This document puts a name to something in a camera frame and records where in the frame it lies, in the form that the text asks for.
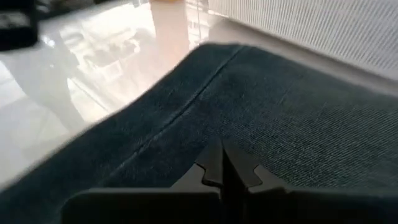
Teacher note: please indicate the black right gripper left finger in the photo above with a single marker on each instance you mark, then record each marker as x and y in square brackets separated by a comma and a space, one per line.
[186, 205]

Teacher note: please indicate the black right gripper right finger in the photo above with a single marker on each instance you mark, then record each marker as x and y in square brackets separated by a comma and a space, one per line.
[280, 208]

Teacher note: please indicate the dark blue denim jeans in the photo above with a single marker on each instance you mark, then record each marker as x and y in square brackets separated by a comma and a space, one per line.
[248, 102]

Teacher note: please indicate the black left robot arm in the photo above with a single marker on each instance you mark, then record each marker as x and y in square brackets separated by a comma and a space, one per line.
[18, 37]

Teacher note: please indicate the white plastic laundry bin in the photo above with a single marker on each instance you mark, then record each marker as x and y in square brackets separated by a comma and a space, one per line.
[311, 28]

